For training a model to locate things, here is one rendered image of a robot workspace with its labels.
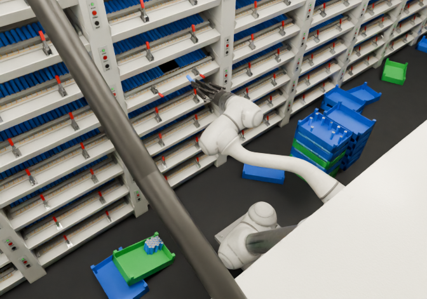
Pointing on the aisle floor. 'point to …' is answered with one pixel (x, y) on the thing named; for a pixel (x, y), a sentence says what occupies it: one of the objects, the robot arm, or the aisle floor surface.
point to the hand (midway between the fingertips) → (197, 84)
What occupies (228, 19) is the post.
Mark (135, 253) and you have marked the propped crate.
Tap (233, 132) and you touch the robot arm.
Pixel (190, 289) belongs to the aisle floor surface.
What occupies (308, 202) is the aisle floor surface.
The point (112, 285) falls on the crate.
